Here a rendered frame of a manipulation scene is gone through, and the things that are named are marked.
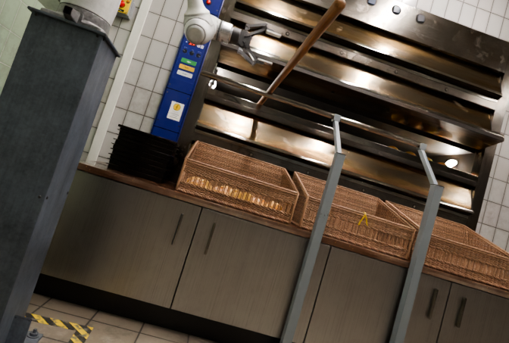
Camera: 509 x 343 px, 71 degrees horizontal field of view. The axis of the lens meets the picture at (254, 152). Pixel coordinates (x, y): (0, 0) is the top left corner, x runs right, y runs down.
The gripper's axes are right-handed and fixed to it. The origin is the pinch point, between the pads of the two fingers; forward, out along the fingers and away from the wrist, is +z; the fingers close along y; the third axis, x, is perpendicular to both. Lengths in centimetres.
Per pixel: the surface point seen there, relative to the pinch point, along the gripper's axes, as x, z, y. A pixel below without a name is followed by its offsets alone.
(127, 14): -50, -82, -10
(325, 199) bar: 6, 40, 58
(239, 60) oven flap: -51, -14, -6
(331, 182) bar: 6, 41, 50
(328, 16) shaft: 71, 6, 14
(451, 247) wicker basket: -3, 110, 62
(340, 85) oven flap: -40, 46, -8
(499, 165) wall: -52, 165, 3
